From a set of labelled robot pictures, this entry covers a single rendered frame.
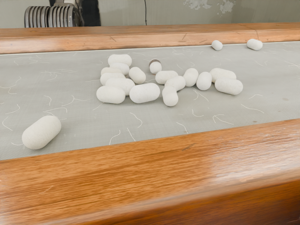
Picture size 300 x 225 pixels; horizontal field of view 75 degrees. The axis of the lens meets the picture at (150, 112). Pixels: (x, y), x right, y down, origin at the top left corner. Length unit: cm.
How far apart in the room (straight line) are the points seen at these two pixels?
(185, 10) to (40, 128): 245
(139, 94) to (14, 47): 30
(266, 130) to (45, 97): 24
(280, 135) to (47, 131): 19
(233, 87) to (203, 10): 244
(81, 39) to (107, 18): 188
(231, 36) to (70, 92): 39
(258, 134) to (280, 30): 47
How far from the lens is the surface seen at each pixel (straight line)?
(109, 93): 22
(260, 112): 26
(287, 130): 19
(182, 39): 47
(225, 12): 287
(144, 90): 22
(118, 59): 32
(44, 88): 30
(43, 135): 18
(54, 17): 61
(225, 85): 27
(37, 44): 45
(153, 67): 30
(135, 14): 237
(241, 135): 17
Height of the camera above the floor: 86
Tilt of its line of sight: 35 degrees down
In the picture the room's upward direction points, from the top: 2 degrees clockwise
